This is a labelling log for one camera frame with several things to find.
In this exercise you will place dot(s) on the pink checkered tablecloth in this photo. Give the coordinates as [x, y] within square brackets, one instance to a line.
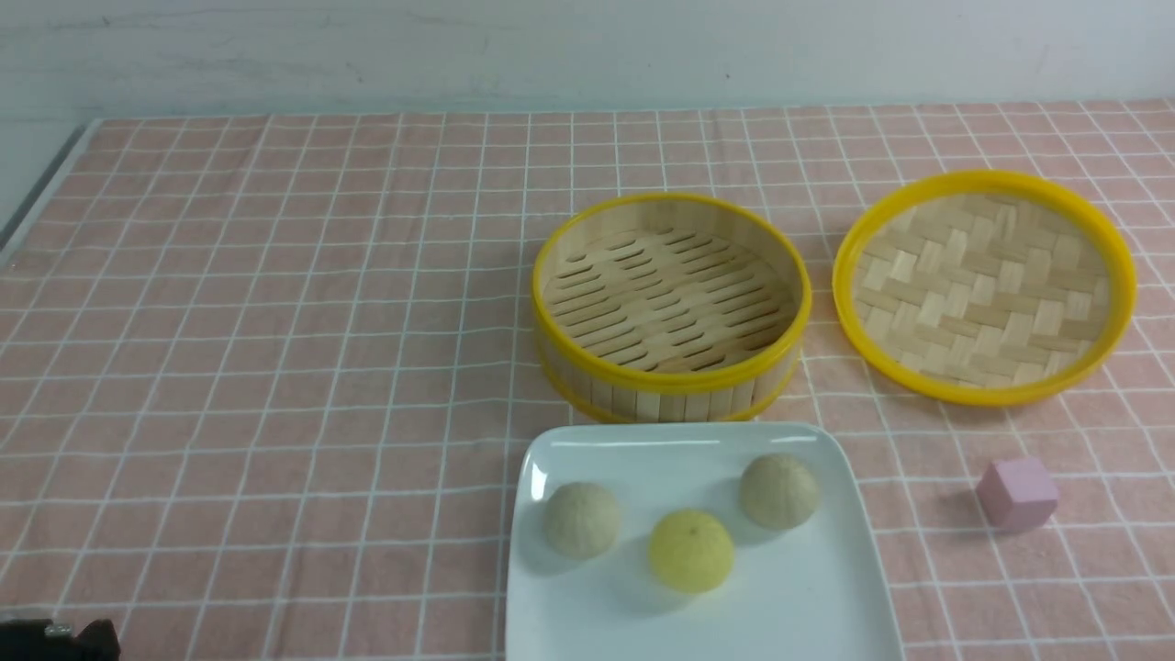
[267, 381]

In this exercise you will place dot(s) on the pink cube block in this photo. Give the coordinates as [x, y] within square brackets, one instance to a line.
[1017, 494]

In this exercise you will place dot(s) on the white square plate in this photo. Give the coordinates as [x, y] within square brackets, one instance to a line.
[817, 592]

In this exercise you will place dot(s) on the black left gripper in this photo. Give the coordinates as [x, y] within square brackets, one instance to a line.
[44, 639]

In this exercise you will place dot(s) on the yellow-rimmed woven steamer lid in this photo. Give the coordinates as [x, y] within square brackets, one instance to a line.
[985, 288]

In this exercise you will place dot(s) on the yellow-rimmed bamboo steamer basket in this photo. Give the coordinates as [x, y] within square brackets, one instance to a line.
[669, 307]

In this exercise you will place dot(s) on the yellow steamed bun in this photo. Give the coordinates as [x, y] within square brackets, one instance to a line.
[691, 551]

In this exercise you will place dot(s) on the beige steamed bun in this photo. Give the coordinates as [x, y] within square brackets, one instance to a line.
[778, 491]
[582, 520]

